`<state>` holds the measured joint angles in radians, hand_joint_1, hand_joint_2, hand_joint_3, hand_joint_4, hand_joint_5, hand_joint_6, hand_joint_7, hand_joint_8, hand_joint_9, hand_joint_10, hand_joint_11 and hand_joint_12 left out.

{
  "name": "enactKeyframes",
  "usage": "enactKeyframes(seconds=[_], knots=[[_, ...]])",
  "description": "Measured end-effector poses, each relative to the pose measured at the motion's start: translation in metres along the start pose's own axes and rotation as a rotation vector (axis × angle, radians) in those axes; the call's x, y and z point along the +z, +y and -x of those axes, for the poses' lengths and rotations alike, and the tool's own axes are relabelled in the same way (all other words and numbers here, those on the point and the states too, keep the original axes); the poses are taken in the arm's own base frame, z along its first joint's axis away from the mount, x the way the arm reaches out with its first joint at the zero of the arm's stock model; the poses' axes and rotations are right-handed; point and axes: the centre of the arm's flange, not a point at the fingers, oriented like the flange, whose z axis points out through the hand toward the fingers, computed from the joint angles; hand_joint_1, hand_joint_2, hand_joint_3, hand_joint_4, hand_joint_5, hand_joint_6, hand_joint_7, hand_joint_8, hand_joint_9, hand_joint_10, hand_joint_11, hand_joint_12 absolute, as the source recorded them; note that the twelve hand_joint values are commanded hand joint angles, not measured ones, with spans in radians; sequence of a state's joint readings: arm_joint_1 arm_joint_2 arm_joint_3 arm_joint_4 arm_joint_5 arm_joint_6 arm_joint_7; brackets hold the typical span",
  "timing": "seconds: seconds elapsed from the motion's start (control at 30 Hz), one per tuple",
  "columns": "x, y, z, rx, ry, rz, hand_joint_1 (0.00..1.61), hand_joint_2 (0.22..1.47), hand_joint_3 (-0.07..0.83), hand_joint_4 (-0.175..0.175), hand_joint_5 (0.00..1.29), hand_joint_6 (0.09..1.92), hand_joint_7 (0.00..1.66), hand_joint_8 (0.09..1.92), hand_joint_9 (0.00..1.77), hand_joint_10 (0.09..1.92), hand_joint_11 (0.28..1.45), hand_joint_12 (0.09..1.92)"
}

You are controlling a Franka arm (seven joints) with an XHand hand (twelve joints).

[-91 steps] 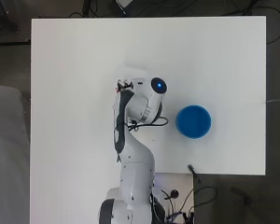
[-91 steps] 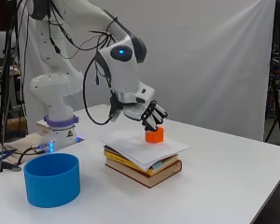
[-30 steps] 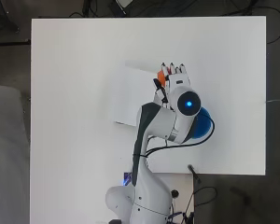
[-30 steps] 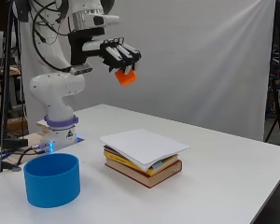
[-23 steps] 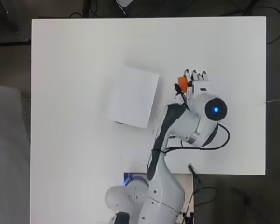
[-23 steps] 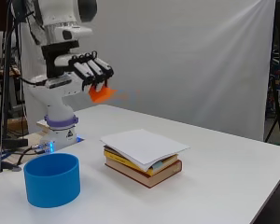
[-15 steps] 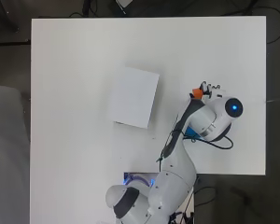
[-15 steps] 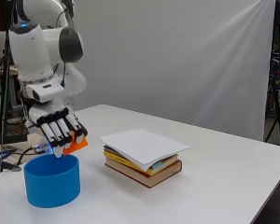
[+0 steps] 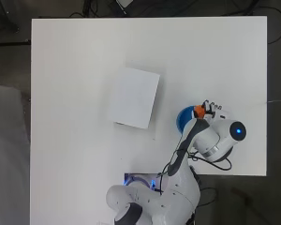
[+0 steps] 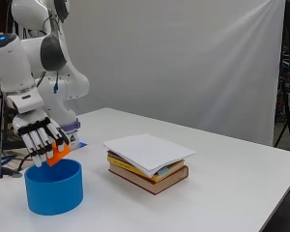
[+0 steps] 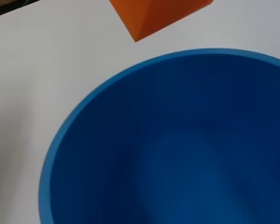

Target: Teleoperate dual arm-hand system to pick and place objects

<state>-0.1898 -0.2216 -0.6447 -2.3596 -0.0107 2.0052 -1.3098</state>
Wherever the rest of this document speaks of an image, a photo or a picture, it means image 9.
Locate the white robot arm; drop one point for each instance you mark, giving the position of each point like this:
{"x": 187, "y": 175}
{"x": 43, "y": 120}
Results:
{"x": 184, "y": 175}

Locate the orange cube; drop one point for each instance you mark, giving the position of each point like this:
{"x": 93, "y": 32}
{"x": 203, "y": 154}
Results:
{"x": 199, "y": 112}

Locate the white flat box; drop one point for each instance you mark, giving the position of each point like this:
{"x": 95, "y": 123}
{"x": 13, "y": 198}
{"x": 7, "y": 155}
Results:
{"x": 134, "y": 97}

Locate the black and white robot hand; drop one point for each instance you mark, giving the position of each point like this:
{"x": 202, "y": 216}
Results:
{"x": 213, "y": 110}

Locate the blue round tub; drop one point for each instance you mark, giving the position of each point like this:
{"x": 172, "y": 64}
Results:
{"x": 184, "y": 117}

